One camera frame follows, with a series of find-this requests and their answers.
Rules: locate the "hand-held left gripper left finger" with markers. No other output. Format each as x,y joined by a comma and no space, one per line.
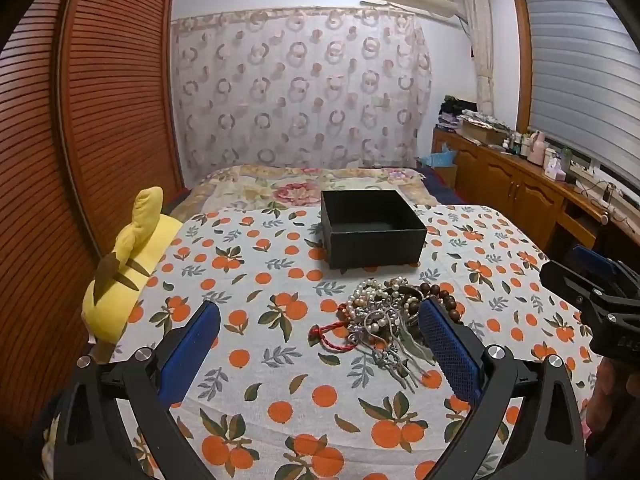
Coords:
200,335

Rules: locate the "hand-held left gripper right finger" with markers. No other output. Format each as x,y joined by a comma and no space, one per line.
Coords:
445,345

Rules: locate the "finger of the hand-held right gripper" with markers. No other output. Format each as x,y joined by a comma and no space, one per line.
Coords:
565,275
595,257

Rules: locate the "heap of mixed jewelry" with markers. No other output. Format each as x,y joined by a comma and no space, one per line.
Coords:
380,320

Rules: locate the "black cardboard box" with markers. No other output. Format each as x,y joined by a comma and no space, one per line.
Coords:
375,240

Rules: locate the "person's right hand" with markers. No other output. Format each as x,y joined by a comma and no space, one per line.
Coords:
612,385

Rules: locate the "orange fruit print bedsheet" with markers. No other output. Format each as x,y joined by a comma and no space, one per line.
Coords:
280,270

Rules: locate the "yellow plush toy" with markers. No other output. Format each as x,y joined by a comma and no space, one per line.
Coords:
145,240

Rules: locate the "wooden sideboard cabinet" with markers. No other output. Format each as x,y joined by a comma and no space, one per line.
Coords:
510,180

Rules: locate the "pink kettle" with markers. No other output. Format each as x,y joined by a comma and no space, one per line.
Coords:
536,150

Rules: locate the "group of small bottles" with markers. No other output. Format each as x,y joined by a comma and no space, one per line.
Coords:
515,146

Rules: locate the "dark blue bedding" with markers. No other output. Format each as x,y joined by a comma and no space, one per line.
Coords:
435,185

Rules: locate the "cardboard box with cloth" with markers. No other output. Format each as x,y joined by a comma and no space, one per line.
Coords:
482,132

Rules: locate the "floral blanket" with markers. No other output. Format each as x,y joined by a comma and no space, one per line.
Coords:
280,187

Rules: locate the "blue paper bag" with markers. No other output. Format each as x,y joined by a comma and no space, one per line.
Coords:
440,159

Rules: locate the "grey window blind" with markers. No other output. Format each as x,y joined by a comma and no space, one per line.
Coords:
580,70

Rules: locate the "stack of folded clothes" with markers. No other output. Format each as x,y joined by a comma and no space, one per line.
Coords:
452,112

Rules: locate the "wooden louvered wardrobe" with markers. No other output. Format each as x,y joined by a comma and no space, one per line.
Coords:
100,110

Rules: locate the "cream side curtain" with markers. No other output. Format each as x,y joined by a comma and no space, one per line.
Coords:
480,35

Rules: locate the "wooden window frame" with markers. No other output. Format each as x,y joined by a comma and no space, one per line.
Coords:
520,60

